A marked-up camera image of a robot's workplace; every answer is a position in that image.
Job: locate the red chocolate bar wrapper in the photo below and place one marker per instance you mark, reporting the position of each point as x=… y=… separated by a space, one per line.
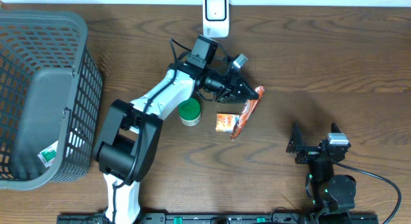
x=248 y=109

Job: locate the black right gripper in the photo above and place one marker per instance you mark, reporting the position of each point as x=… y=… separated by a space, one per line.
x=296 y=144

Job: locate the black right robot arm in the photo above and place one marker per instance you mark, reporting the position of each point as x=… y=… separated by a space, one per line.
x=333 y=195

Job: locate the white green carton box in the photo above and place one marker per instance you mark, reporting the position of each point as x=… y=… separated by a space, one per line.
x=48 y=155

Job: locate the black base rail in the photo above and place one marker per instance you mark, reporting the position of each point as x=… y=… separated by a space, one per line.
x=281 y=218

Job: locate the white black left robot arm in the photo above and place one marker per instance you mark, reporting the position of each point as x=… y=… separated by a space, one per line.
x=126 y=146

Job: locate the white barcode scanner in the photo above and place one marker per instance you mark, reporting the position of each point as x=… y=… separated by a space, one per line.
x=216 y=18

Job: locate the small orange snack packet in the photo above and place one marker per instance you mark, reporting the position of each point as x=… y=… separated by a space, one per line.
x=226 y=122

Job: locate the green lid jar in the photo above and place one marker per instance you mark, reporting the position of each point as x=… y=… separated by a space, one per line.
x=190 y=112

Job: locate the grey plastic basket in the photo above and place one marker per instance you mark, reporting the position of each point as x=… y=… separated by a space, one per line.
x=50 y=91

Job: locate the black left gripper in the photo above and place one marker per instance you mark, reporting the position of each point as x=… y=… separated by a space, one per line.
x=227 y=90

